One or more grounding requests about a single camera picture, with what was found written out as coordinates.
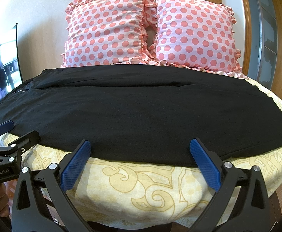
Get black pants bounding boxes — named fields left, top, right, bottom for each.
left=0, top=64, right=282, bottom=166

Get person's left hand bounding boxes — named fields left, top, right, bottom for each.
left=0, top=183, right=10, bottom=217

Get black flat screen television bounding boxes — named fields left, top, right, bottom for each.
left=0, top=24, right=23, bottom=100

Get cream patterned bed blanket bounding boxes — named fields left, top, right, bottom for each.
left=22, top=78, right=282, bottom=229

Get left pink polka-dot pillow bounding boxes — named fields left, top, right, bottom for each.
left=61, top=0, right=157, bottom=68

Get pink polka-dot pillow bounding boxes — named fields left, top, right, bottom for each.
left=61, top=0, right=157, bottom=68
left=146, top=0, right=242, bottom=74

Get wooden framed glass door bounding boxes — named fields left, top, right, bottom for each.
left=242, top=0, right=282, bottom=100

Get right pink polka-dot pillow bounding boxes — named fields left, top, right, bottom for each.
left=146, top=0, right=242, bottom=74

